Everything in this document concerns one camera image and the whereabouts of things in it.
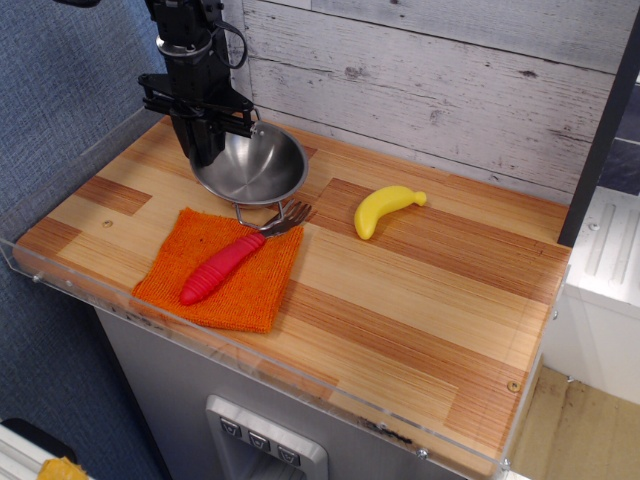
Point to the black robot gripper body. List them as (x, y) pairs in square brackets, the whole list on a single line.
[(197, 90)]

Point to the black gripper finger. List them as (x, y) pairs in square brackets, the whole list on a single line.
[(216, 140), (194, 139)]

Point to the steel bowl with wire handles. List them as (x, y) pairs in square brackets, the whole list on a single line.
[(262, 170)]

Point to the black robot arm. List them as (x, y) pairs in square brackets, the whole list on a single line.
[(200, 51)]

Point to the orange cloth napkin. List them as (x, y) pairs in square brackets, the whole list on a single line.
[(250, 297)]

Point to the yellow toy banana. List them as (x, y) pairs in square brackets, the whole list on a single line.
[(383, 202)]

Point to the grey toy cabinet front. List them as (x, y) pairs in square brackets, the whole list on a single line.
[(171, 380)]

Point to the silver dispenser button panel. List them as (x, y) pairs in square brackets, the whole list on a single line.
[(253, 447)]

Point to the red handled metal fork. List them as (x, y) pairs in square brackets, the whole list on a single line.
[(209, 275)]

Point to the clear acrylic guard rail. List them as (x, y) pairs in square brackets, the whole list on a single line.
[(429, 331)]

